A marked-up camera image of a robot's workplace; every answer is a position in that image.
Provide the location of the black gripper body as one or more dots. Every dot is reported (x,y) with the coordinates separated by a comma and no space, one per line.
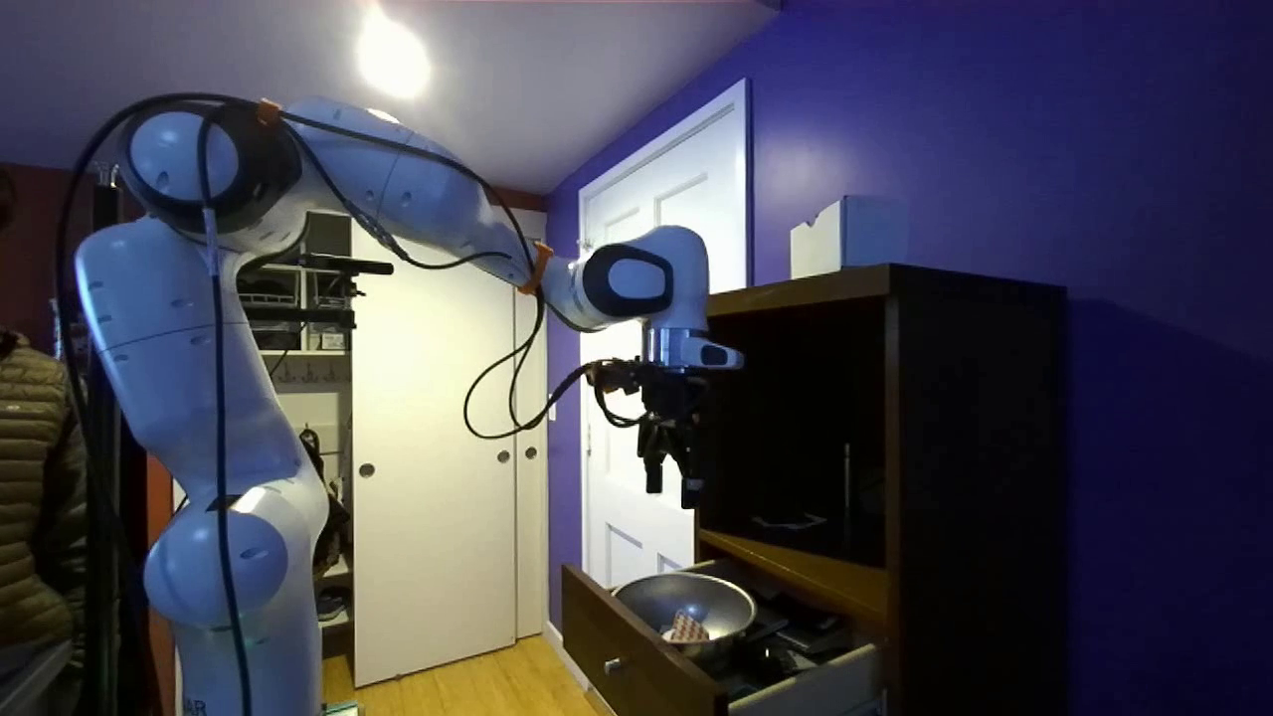
(672,416)

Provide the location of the silver metal bowl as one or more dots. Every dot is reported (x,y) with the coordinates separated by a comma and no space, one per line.
(660,602)

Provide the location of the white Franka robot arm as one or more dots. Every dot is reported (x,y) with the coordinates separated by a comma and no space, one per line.
(199,373)

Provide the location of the dark wooden shelf cabinet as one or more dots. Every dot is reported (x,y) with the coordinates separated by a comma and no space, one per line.
(977,503)

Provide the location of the black pan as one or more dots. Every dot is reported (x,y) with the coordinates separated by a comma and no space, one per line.
(744,647)

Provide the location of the white closet door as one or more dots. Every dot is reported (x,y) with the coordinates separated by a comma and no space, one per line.
(440,503)

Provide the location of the white box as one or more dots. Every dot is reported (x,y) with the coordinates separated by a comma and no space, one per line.
(820,245)

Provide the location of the white panel room door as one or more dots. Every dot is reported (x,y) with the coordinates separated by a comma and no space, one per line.
(689,184)

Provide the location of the closet shelving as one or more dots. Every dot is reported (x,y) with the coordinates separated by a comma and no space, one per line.
(299,318)

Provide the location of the round ceiling light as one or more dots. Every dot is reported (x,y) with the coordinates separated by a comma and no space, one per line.
(389,58)

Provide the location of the person in striped jacket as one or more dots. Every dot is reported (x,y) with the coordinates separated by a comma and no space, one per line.
(26,464)

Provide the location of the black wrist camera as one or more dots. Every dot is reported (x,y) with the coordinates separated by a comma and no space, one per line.
(622,374)

